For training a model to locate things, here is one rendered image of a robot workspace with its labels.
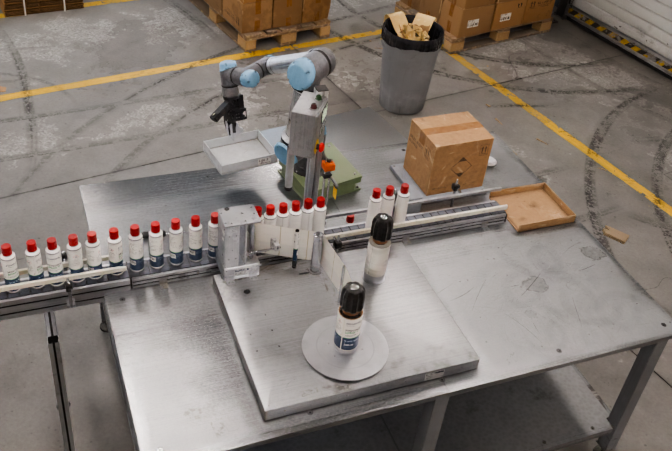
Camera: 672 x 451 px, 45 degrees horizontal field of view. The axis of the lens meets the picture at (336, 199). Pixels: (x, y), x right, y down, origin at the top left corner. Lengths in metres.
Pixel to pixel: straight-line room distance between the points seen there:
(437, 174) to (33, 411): 2.07
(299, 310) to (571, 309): 1.09
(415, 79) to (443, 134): 2.21
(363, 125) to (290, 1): 2.66
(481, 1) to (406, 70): 1.38
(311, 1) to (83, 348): 3.72
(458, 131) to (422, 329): 1.07
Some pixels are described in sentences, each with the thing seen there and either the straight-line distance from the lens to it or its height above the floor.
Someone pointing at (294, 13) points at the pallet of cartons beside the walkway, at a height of 0.25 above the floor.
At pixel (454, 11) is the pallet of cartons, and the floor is 0.34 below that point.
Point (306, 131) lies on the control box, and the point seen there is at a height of 1.40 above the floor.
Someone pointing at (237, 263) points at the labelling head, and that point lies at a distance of 3.08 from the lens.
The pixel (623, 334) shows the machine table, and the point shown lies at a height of 0.83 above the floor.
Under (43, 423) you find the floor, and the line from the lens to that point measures 3.88.
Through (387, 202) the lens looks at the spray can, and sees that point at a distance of 3.35.
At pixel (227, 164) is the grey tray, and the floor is 1.00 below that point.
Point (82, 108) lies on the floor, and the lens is 5.89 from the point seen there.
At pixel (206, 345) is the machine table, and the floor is 0.83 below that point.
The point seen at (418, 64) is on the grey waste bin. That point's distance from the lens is 5.78.
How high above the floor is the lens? 3.00
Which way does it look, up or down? 37 degrees down
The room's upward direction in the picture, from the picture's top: 7 degrees clockwise
